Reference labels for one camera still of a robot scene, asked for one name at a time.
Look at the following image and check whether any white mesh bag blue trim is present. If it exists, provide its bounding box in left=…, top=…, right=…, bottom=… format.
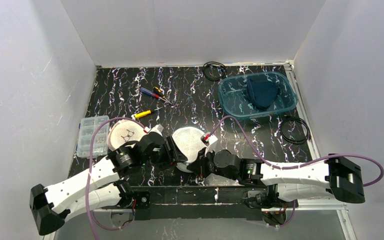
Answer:
left=171, top=126, right=207, bottom=173

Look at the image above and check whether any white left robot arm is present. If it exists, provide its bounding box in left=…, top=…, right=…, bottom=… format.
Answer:
left=29, top=132, right=188, bottom=236

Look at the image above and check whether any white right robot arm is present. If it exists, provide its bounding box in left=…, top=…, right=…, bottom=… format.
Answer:
left=186, top=149, right=366, bottom=208

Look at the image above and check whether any white mesh bag tan trim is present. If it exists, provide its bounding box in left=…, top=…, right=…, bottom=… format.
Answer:
left=107, top=119, right=146, bottom=151

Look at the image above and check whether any dark blue bra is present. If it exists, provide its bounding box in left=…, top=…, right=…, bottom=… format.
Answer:
left=246, top=79, right=280, bottom=109

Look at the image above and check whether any clear plastic screw box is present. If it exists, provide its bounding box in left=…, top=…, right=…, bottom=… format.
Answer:
left=75, top=115, right=109, bottom=159

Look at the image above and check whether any teal plastic bin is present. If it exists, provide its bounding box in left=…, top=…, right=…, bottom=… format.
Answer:
left=218, top=71, right=298, bottom=120

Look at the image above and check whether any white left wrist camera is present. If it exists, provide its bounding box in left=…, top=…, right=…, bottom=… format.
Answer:
left=143, top=124, right=164, bottom=136

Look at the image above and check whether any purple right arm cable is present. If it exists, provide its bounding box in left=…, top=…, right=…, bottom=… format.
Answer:
left=208, top=115, right=384, bottom=229

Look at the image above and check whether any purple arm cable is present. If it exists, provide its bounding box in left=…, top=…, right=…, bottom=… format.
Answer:
left=208, top=115, right=384, bottom=229
left=85, top=116, right=150, bottom=240

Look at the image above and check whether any yellow handled screwdriver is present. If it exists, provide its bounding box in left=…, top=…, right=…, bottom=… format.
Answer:
left=132, top=107, right=161, bottom=119

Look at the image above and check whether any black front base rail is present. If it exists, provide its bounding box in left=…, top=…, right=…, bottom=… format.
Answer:
left=82, top=185, right=299, bottom=222

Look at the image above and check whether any black orange handled screwdriver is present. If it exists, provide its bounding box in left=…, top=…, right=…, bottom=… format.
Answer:
left=152, top=86, right=170, bottom=104

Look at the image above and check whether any blue handled screwdriver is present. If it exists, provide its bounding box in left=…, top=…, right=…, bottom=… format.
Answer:
left=140, top=87, right=172, bottom=105

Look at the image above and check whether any black cable coil right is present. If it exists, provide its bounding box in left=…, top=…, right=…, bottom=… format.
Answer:
left=279, top=116, right=311, bottom=146

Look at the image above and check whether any black cable coil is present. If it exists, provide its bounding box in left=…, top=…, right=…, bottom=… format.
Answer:
left=279, top=116, right=311, bottom=146
left=202, top=61, right=228, bottom=82

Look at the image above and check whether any black cable coil back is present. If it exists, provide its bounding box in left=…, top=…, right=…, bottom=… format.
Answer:
left=202, top=61, right=228, bottom=82

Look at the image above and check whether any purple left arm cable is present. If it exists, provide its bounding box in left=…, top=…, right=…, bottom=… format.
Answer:
left=85, top=116, right=150, bottom=240

